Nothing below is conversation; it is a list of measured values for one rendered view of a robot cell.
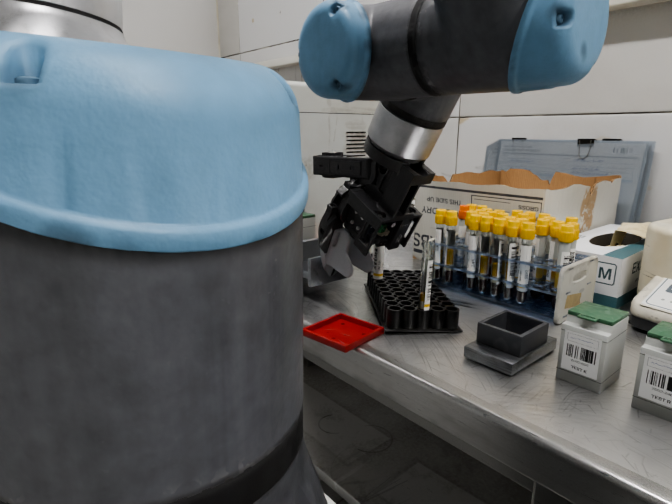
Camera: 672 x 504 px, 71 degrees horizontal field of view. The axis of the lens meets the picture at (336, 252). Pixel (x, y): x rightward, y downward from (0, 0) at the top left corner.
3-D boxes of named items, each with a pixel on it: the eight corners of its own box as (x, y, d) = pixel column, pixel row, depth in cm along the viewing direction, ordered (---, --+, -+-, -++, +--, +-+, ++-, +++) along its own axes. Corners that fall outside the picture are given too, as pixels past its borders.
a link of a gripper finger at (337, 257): (331, 302, 62) (356, 250, 57) (307, 272, 65) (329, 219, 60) (349, 297, 64) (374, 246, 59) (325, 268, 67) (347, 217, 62)
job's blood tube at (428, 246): (415, 322, 56) (421, 240, 54) (426, 323, 57) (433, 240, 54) (418, 327, 55) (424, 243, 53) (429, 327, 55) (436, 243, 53)
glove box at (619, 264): (538, 290, 70) (545, 226, 67) (604, 262, 85) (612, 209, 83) (631, 314, 61) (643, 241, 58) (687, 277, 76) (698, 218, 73)
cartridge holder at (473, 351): (463, 357, 49) (465, 325, 48) (509, 334, 55) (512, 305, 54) (511, 378, 45) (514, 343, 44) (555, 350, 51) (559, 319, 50)
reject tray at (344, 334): (301, 335, 55) (300, 328, 54) (340, 318, 59) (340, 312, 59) (345, 353, 50) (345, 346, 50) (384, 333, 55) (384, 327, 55)
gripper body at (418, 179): (360, 261, 55) (402, 174, 48) (320, 216, 60) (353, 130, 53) (404, 250, 60) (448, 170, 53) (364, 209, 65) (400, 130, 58)
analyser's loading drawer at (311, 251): (236, 257, 80) (235, 227, 79) (270, 251, 84) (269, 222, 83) (310, 287, 65) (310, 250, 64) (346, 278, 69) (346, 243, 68)
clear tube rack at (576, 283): (423, 285, 72) (425, 239, 70) (462, 272, 78) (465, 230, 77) (557, 326, 57) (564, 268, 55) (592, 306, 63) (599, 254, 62)
